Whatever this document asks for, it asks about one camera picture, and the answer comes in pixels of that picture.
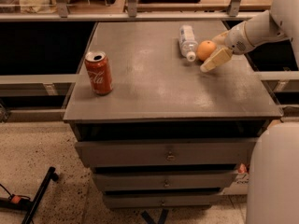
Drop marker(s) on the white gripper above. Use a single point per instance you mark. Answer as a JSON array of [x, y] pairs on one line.
[[235, 40]]

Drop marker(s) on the orange fruit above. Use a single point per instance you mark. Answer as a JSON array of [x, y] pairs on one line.
[[205, 49]]

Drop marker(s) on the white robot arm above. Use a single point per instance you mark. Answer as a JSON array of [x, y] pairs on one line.
[[273, 190]]

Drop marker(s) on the red Coca-Cola can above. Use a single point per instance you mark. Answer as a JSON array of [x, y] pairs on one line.
[[99, 72]]

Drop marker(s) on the clear plastic water bottle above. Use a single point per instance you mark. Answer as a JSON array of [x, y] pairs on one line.
[[187, 43]]

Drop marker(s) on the top grey drawer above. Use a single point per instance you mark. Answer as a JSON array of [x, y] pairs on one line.
[[165, 152]]

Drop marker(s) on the grey drawer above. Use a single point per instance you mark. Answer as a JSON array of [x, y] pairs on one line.
[[164, 180], [165, 152], [160, 200]]

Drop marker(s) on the white cardboard box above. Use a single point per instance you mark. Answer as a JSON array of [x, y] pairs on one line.
[[241, 182]]

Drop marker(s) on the middle grey drawer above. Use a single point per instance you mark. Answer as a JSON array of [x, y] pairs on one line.
[[164, 180]]

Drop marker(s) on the bottom grey drawer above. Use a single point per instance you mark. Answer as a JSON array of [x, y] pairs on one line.
[[160, 200]]

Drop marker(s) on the black stand leg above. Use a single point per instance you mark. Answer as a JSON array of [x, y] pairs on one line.
[[50, 176]]

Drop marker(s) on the orange black floor tool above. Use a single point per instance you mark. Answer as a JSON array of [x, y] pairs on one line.
[[13, 201]]

